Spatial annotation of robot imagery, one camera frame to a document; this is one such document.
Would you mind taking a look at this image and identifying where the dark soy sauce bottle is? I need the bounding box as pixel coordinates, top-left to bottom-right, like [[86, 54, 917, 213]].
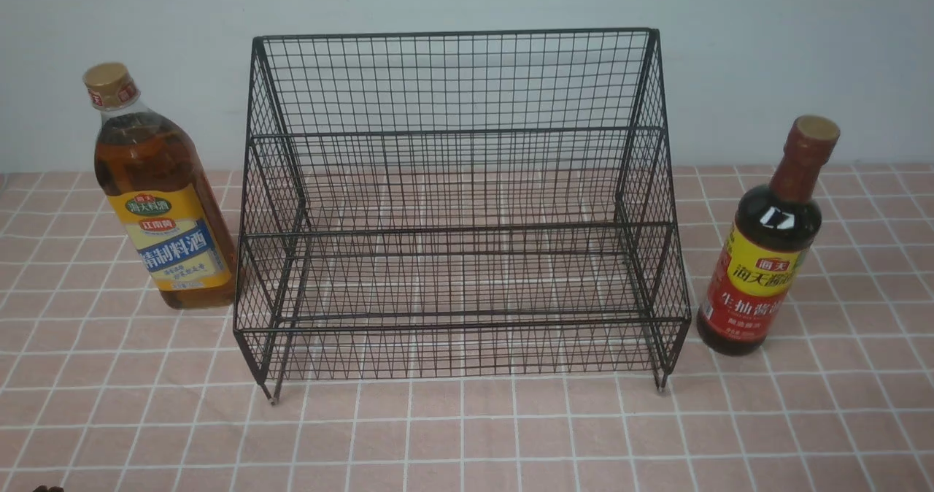
[[696, 114, 841, 356]]

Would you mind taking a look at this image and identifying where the amber cooking wine bottle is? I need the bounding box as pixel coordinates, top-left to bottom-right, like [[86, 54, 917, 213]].
[[82, 62, 237, 310]]

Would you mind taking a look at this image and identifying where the pink checkered tablecloth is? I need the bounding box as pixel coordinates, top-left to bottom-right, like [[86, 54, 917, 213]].
[[2, 164, 932, 491]]

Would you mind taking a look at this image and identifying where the black wire mesh shelf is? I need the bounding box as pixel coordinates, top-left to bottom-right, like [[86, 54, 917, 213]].
[[231, 27, 691, 403]]

